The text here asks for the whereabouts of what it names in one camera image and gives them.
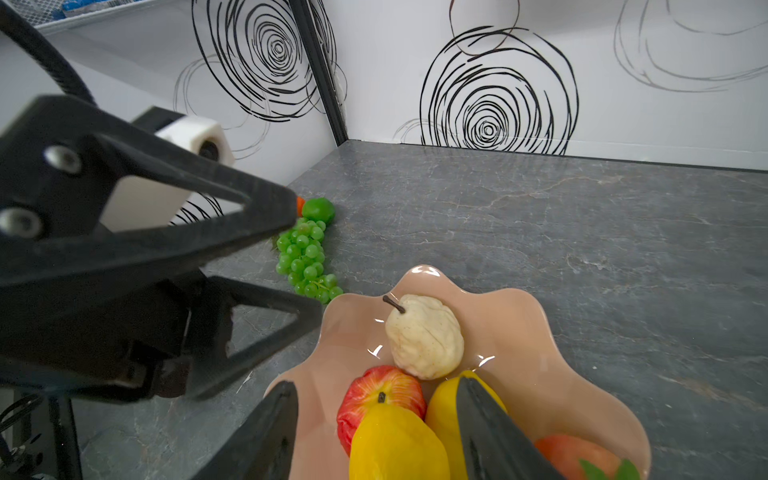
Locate green fake grapes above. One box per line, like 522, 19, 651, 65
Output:
273, 218, 343, 305

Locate white wire wall shelf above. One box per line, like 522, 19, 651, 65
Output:
8, 0, 143, 26

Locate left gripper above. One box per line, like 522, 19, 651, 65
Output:
1, 96, 323, 402

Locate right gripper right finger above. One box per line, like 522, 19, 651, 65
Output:
456, 378, 562, 480

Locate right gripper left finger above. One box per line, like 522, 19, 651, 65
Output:
193, 381, 299, 480

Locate yellow fake pear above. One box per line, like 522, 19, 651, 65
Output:
348, 404, 450, 480

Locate blue candy packet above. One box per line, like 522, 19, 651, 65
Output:
51, 0, 132, 20

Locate pink wavy fruit bowl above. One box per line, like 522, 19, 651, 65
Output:
275, 265, 652, 479

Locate red fake strawberry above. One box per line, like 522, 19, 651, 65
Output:
534, 434, 642, 480

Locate yellow fake lemon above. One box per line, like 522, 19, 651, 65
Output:
425, 370, 507, 480

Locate green fake lime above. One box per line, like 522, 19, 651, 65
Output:
301, 197, 336, 224

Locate small orange fake tangerine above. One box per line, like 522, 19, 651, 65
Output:
296, 196, 306, 217

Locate red fake apple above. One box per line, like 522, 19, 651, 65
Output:
336, 365, 427, 455

